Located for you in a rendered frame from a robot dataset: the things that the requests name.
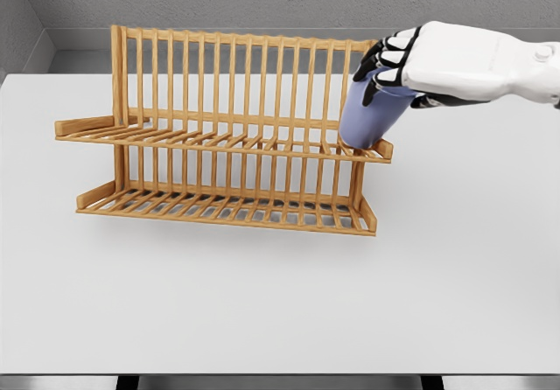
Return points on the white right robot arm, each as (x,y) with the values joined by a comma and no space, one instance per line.
(536,68)

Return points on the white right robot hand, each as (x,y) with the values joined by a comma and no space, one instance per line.
(450,66)

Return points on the light blue cup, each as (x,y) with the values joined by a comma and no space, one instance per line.
(366,116)

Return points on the wooden two-tier dish rack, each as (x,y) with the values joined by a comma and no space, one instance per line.
(227,145)

